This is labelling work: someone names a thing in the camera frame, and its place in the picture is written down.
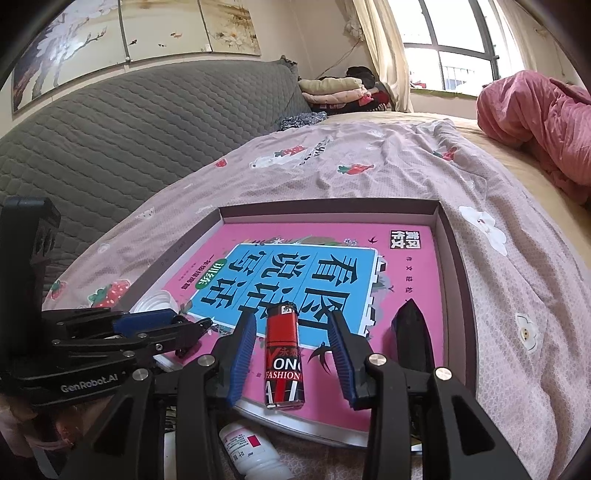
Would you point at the grey quilted headboard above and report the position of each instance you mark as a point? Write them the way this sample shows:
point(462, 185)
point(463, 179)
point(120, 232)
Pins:
point(138, 138)

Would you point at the window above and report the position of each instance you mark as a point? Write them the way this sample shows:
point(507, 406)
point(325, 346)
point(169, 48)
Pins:
point(452, 46)

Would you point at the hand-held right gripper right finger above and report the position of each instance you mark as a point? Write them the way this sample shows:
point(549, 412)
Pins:
point(344, 355)

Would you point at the strawberry printed blanket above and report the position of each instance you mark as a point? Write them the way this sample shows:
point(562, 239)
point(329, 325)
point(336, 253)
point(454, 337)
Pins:
point(369, 157)

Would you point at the stack of folded clothes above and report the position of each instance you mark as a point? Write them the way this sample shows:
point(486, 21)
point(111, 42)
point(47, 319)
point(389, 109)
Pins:
point(332, 92)

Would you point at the cream curtain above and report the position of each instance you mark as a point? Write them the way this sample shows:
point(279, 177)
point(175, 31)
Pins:
point(383, 50)

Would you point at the shallow grey cardboard box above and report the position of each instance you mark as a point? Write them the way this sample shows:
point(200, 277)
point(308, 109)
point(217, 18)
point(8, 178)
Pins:
point(461, 323)

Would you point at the pink quilt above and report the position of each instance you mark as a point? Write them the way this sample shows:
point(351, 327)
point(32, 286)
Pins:
point(535, 120)

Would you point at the pink and blue book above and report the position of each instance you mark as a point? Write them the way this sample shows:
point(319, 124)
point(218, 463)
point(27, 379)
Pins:
point(406, 286)

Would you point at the white pill bottle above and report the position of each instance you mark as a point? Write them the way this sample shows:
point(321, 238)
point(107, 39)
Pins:
point(249, 450)

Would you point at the red and black lighter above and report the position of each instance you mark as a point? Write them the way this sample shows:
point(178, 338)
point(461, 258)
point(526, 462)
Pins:
point(282, 350)

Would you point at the dark patterned cloth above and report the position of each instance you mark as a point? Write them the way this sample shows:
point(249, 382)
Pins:
point(300, 121)

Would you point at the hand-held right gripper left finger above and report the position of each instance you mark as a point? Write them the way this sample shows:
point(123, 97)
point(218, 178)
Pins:
point(242, 355)

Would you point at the white jar lid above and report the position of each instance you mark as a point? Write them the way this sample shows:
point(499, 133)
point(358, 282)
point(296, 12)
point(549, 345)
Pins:
point(157, 302)

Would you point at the floral wall painting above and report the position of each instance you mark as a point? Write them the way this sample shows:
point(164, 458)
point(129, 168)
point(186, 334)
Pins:
point(83, 50)

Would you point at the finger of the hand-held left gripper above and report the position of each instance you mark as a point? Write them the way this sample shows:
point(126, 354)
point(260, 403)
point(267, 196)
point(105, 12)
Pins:
point(138, 346)
point(143, 322)

